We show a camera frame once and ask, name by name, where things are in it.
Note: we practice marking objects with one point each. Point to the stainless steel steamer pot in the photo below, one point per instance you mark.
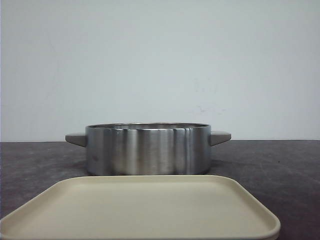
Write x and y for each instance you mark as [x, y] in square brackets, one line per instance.
[158, 148]

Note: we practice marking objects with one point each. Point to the cream rectangular plastic tray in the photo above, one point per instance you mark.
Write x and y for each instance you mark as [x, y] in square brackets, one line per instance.
[155, 207]

